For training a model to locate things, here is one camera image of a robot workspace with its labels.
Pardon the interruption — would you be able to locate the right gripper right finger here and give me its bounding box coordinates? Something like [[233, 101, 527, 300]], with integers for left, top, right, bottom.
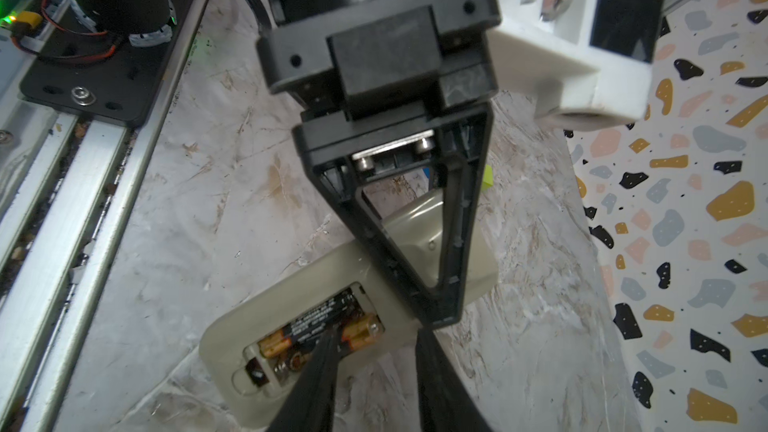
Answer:
[[415, 329, 491, 432]]

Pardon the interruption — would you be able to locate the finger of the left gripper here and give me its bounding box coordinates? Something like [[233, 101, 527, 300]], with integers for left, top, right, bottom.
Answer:
[[431, 103, 494, 329], [292, 125, 446, 329]]

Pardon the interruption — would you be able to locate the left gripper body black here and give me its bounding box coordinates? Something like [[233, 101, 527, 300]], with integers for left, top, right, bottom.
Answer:
[[256, 0, 501, 153]]

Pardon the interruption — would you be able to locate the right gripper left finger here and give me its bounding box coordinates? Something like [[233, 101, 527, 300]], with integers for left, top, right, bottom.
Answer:
[[267, 329, 341, 432]]

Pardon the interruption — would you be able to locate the white remote control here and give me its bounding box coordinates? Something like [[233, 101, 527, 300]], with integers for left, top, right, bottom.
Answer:
[[199, 188, 499, 430]]

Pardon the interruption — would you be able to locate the green cube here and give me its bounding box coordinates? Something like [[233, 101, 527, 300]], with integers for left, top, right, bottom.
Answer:
[[481, 165, 494, 190]]

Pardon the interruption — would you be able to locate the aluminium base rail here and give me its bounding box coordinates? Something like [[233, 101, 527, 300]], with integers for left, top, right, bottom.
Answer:
[[1, 0, 208, 431]]

